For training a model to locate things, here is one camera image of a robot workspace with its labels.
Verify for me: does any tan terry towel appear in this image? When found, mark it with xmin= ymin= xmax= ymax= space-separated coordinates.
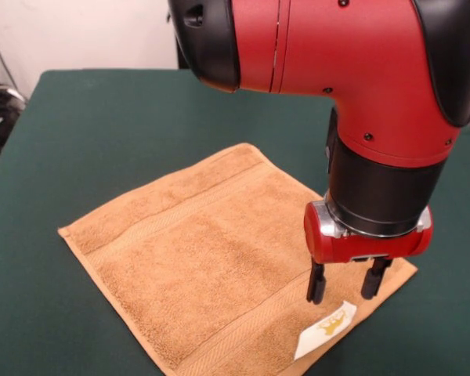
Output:
xmin=57 ymin=143 xmax=419 ymax=376

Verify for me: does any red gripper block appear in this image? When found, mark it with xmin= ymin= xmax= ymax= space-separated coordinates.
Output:
xmin=303 ymin=200 xmax=435 ymax=306

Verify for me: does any dark green table cloth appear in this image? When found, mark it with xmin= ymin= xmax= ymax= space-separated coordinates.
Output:
xmin=0 ymin=68 xmax=470 ymax=376

